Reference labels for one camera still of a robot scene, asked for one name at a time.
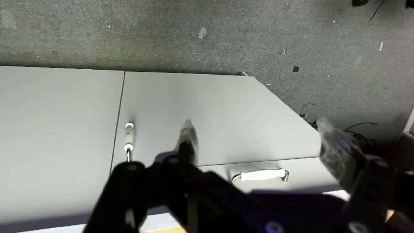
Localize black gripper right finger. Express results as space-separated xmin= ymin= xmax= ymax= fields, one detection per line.
xmin=316 ymin=115 xmax=414 ymax=233

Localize grey plain cabinet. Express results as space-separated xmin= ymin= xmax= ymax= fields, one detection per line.
xmin=0 ymin=63 xmax=127 ymax=231

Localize black floor cables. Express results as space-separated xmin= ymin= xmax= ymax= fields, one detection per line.
xmin=299 ymin=102 xmax=393 ymax=152

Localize white paper scrap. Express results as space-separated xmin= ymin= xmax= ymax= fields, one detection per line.
xmin=197 ymin=24 xmax=210 ymax=41

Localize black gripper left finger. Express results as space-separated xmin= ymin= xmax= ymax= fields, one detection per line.
xmin=85 ymin=117 xmax=262 ymax=233

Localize grey cabinet with drawer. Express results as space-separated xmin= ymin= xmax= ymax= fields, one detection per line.
xmin=109 ymin=70 xmax=345 ymax=217

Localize grey drawer front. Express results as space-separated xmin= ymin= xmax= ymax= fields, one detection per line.
xmin=196 ymin=155 xmax=345 ymax=194

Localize white drawer handle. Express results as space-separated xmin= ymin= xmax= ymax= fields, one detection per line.
xmin=231 ymin=167 xmax=292 ymax=183

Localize white cabinet handle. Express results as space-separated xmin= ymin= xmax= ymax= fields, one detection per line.
xmin=123 ymin=120 xmax=136 ymax=164

